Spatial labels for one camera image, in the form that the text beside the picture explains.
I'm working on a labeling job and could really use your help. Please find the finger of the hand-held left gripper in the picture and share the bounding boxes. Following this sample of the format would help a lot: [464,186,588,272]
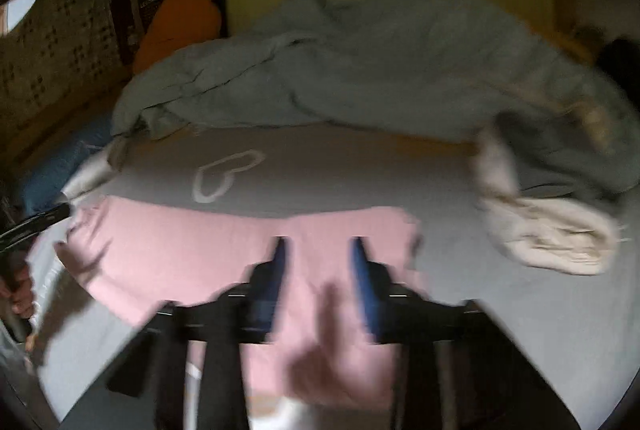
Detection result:
[10,203,72,243]

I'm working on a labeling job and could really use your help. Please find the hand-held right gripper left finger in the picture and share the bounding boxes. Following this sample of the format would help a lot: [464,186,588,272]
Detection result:
[105,235,291,430]

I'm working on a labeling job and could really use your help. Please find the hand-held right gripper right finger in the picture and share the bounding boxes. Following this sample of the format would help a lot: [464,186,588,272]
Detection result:
[350,235,566,430]

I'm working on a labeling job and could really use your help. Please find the pink printed t-shirt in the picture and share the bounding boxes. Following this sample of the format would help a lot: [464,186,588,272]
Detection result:
[54,199,431,411]

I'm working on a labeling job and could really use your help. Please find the person's left hand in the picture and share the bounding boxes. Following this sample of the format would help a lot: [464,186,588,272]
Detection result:
[0,277,36,318]

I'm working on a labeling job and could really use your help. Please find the blue cloth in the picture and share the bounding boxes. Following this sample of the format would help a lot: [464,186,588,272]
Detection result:
[17,113,116,211]

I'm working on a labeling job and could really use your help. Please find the white cloth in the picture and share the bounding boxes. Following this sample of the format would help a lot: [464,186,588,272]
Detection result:
[60,143,126,201]

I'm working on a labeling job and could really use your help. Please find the grey bed sheet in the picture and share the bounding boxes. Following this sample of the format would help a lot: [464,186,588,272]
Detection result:
[30,120,636,430]

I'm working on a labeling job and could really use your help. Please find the patterned beige panel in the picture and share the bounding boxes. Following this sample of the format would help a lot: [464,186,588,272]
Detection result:
[0,0,126,126]

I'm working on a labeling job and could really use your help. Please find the folded cream garment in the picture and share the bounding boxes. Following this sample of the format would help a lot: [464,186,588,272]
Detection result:
[472,130,623,276]

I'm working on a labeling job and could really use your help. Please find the grey-green blanket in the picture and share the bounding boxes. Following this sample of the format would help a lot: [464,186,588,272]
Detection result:
[111,0,640,206]

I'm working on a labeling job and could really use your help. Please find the orange plush pillow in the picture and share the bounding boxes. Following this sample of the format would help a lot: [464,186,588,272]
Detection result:
[132,0,223,74]

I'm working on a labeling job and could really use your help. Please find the wooden bed frame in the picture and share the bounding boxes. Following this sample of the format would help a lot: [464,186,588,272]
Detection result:
[5,75,126,171]

